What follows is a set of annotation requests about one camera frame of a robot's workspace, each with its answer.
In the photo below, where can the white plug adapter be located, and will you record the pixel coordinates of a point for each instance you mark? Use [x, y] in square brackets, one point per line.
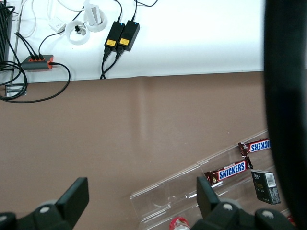
[57, 24]

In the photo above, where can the black ribbed device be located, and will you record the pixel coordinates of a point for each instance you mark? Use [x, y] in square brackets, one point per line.
[4, 36]

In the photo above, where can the black power adapter yellow label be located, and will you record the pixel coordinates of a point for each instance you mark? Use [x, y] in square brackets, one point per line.
[129, 36]
[114, 34]

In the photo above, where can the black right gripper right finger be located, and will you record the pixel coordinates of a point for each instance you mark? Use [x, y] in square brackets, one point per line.
[223, 215]

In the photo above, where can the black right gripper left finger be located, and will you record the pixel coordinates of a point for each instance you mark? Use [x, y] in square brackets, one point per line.
[60, 210]

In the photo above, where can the brown table mat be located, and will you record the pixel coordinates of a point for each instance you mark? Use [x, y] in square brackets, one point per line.
[120, 134]

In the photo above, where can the small black metal clip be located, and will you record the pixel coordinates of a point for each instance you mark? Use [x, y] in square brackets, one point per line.
[80, 30]

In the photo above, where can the small black barcode box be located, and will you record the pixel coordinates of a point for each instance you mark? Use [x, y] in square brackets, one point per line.
[265, 187]

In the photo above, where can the red wrapper snack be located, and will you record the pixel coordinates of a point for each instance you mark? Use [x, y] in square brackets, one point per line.
[290, 219]

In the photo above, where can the silver metal bracket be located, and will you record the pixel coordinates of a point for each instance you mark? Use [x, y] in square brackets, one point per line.
[14, 90]

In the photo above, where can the clear acrylic display tray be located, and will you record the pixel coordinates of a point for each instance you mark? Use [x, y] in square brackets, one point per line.
[172, 194]

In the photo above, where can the grey orange USB hub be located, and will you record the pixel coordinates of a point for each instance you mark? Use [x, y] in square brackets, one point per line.
[36, 64]

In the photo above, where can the Snickers chocolate bar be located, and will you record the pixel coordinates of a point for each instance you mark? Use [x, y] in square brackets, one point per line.
[230, 170]
[257, 146]

